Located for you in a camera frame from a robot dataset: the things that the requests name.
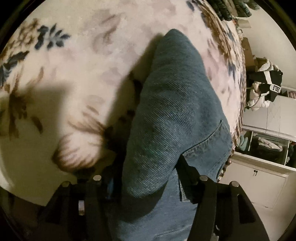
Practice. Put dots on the white wardrobe cabinet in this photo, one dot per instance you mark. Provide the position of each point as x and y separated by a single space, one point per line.
261 166

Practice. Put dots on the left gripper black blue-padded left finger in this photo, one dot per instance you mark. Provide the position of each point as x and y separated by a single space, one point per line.
79 211

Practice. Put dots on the floral bed sheet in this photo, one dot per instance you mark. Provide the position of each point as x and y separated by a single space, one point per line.
72 69

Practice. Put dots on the blue denim jeans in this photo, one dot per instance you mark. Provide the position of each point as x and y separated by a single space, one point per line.
178 133

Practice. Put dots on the stack of folded clothes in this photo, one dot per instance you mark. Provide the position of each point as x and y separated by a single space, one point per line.
227 9

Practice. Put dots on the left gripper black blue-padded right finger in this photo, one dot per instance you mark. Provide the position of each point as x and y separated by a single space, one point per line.
220 207

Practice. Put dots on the black white jacket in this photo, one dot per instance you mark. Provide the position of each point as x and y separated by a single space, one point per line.
269 83

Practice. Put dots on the brown cardboard box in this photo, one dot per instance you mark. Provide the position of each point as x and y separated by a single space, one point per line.
249 60

